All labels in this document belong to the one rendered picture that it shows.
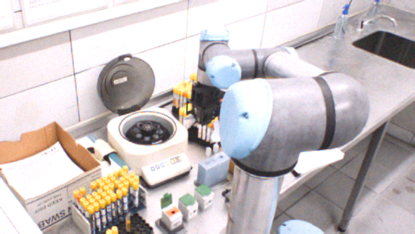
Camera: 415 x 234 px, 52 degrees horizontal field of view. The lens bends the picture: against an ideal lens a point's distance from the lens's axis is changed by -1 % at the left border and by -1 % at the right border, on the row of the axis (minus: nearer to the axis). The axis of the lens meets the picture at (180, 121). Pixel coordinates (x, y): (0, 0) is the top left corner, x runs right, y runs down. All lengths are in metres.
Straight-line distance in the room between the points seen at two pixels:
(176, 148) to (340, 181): 1.73
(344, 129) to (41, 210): 0.87
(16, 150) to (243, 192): 0.90
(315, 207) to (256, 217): 1.96
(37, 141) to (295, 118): 1.02
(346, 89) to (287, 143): 0.12
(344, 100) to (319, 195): 2.18
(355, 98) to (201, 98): 0.59
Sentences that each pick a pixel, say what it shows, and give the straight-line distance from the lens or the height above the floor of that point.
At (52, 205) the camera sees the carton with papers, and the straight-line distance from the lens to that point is 1.26.
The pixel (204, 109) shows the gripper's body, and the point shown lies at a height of 1.22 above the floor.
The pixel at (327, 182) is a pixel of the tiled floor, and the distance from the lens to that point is 2.93.
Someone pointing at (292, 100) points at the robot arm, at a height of 1.54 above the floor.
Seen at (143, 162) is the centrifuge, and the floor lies 0.95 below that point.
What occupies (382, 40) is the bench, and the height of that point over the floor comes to 0.81.
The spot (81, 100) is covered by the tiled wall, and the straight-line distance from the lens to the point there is 1.57.
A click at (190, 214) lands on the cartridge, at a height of 0.90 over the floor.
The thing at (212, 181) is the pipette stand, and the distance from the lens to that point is 1.39.
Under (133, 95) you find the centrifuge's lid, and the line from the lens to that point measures 1.60.
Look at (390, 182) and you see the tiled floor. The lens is 3.12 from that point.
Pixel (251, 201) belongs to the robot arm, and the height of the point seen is 1.33.
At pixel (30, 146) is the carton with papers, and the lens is 1.47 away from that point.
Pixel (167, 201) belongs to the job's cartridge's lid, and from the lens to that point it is 1.23.
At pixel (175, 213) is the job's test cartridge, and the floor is 0.95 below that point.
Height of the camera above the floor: 1.85
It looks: 35 degrees down
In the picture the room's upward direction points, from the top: 3 degrees clockwise
